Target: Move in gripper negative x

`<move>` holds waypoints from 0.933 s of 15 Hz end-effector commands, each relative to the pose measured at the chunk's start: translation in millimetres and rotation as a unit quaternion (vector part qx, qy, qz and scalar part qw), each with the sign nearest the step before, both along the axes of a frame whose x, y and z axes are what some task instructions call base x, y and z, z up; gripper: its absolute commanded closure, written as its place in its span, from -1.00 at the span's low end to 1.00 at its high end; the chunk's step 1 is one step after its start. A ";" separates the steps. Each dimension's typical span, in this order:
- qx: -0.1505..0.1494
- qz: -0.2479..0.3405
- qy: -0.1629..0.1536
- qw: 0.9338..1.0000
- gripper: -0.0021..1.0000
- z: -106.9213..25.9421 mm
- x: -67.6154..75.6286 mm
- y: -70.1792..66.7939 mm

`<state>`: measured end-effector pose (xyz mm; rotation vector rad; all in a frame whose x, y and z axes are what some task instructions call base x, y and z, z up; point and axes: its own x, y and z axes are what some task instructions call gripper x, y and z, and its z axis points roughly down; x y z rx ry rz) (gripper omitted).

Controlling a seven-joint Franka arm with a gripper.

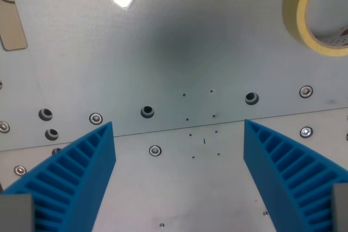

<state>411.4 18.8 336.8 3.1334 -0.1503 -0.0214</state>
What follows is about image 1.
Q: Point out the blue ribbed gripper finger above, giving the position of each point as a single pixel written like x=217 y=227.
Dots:
x=274 y=166
x=81 y=177

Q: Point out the grey round hole bushing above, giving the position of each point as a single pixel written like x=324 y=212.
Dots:
x=51 y=133
x=45 y=114
x=251 y=98
x=55 y=151
x=147 y=111

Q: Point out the silver hex socket screw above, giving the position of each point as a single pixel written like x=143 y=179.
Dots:
x=155 y=150
x=96 y=118
x=306 y=132
x=306 y=91
x=3 y=126
x=19 y=170

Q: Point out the yellow masking tape roll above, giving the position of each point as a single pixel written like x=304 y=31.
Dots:
x=295 y=17

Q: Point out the beige flat strip plate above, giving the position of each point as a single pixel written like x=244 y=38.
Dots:
x=12 y=22

